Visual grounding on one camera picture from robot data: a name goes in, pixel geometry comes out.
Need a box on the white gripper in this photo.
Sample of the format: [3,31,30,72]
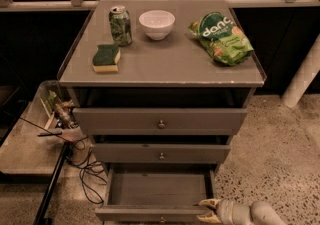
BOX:
[197,198,252,225]

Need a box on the grey bottom drawer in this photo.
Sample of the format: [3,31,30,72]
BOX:
[96,164,215,225]

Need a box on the grey drawer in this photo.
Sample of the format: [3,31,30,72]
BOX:
[73,108,247,135]
[96,164,215,225]
[93,143,231,164]

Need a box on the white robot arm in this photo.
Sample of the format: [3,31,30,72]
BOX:
[197,198,287,225]

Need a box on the grey middle drawer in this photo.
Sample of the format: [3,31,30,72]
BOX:
[93,143,231,164]

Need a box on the grey drawer cabinet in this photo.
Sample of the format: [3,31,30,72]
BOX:
[56,0,268,183]

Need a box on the grey top drawer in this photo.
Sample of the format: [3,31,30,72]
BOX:
[73,108,247,135]

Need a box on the green chip bag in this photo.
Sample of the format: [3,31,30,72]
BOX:
[189,12,254,66]

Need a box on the green yellow sponge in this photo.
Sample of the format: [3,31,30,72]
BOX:
[92,44,121,73]

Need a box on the clear plastic bin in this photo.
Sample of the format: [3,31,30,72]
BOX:
[22,80,85,146]

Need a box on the white ceramic bowl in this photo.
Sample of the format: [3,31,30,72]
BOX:
[139,10,175,41]

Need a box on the green soda can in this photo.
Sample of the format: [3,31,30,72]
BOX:
[109,5,132,46]

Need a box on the black floor cable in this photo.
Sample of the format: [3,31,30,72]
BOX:
[64,135,109,206]

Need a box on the white diagonal post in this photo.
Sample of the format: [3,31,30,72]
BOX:
[281,34,320,108]

